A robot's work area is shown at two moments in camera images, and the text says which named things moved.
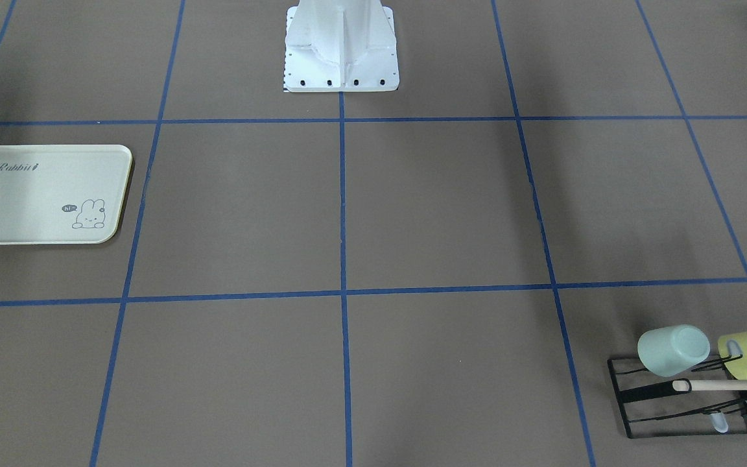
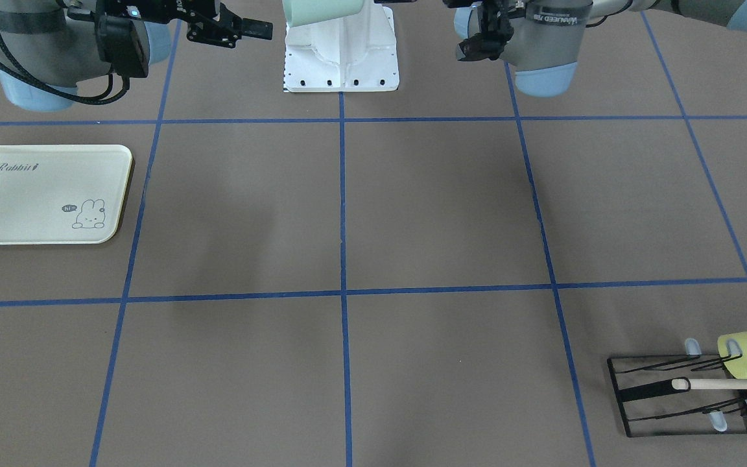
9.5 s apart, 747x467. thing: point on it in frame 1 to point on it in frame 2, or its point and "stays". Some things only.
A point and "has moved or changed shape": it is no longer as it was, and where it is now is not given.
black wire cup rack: (666, 406) stays
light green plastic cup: (668, 350) has moved or changed shape
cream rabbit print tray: (22, 194) stays
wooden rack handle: (707, 385) stays
